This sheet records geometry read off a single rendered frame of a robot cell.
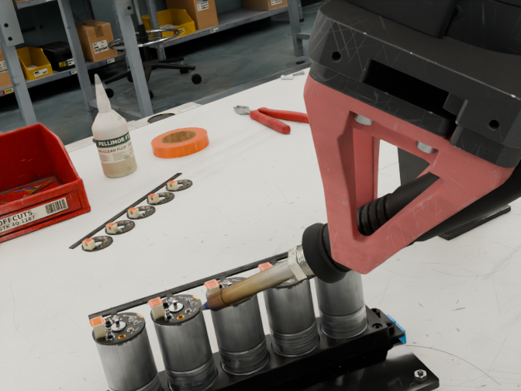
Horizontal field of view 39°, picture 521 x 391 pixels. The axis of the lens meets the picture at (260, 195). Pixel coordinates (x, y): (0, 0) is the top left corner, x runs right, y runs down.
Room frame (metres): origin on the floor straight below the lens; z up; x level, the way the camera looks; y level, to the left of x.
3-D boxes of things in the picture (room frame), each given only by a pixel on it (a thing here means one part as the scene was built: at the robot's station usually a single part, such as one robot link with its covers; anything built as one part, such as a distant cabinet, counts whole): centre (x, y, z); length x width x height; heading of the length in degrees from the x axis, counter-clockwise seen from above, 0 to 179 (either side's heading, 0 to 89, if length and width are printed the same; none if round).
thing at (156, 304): (0.30, 0.06, 0.82); 0.01 x 0.01 x 0.01; 16
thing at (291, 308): (0.32, 0.00, 0.79); 0.02 x 0.02 x 0.05
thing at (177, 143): (0.72, 0.07, 0.76); 0.06 x 0.06 x 0.01
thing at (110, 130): (0.68, 0.13, 0.80); 0.03 x 0.03 x 0.10
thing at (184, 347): (0.30, 0.05, 0.79); 0.02 x 0.02 x 0.05
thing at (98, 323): (0.29, 0.08, 0.82); 0.01 x 0.01 x 0.01; 16
